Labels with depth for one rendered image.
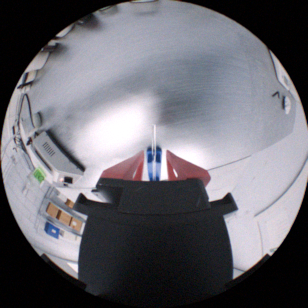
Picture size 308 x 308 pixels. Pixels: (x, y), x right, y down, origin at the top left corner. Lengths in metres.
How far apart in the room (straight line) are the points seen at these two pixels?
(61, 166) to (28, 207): 2.53
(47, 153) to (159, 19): 0.39
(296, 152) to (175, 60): 1.13
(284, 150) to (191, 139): 1.10
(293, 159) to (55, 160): 1.45
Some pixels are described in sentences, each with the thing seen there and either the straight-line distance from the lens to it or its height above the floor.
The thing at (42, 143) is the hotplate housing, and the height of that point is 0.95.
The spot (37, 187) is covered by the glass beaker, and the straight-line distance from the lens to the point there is 0.34.
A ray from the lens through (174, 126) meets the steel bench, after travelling 0.17.
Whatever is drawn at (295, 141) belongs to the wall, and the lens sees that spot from 1.14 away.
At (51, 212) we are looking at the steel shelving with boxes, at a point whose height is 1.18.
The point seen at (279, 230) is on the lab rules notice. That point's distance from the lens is 1.56.
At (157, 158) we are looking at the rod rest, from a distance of 0.18.
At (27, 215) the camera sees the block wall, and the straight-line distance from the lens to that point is 2.85.
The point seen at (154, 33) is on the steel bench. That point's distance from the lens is 0.20.
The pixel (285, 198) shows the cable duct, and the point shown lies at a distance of 1.28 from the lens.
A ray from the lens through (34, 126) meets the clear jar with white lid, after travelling 0.38.
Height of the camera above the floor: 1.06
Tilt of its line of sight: 53 degrees down
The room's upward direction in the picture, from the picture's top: 179 degrees clockwise
